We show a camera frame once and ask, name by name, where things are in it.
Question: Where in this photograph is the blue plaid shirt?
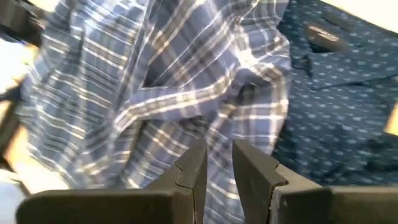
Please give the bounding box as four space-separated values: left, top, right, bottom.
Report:
15 0 293 224

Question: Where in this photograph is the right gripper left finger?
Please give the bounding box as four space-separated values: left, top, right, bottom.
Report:
17 139 208 224

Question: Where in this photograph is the white garment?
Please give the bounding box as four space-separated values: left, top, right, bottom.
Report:
0 39 35 94

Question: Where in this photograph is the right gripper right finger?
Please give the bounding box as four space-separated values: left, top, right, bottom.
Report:
232 139 398 224

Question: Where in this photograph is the navy dotted shirt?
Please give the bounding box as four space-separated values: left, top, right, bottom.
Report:
270 0 398 187

